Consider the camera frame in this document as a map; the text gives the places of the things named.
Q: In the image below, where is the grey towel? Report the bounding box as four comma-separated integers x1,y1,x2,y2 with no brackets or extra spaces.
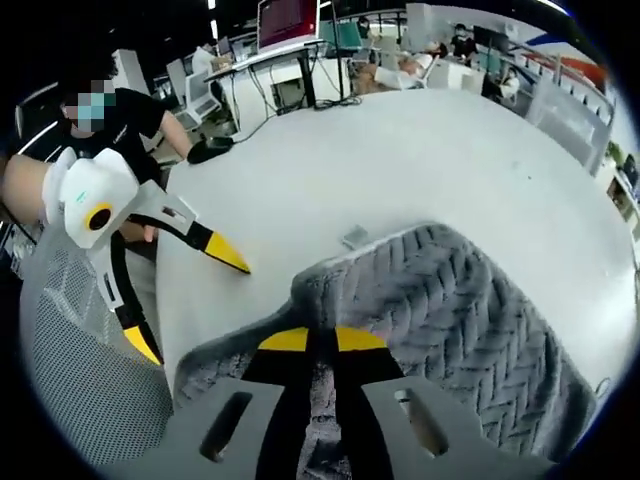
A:
172,221,600,480

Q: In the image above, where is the white mesh basket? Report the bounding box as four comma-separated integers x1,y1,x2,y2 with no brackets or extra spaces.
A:
18,233,177,454

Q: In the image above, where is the white office chair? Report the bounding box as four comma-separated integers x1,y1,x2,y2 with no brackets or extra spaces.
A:
183,69,222,121

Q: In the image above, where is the small grey tape piece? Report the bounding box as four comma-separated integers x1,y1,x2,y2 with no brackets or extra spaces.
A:
341,224,370,250

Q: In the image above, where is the white desk with black legs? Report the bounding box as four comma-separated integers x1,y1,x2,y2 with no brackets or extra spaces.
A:
203,38,329,131

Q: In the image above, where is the teal office chair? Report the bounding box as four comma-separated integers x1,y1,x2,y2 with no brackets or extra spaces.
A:
319,19,359,49

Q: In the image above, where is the black monitor on stand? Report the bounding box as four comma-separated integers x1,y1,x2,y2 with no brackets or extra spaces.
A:
472,24,511,52

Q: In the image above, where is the frosted white desk partition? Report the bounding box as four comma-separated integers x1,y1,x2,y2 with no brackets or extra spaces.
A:
523,74,617,175

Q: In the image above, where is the row of white storage bins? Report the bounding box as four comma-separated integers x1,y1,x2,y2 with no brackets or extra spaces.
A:
519,52,614,109

